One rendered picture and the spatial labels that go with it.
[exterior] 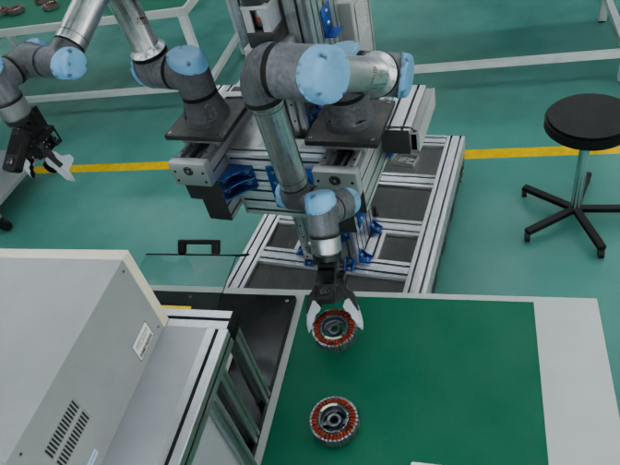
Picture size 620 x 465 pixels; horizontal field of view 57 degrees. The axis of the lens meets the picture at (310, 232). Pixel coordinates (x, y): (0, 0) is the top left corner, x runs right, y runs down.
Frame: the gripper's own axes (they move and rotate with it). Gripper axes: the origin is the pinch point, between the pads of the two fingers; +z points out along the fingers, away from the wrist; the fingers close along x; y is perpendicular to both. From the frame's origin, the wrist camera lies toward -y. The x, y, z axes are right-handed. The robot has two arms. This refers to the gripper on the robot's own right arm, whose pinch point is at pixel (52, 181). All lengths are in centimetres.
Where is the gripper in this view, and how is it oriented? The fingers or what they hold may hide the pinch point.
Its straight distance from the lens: 171.4
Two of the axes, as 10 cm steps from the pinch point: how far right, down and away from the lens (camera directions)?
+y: 3.3, -7.0, 6.4
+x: -9.3, -1.0, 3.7
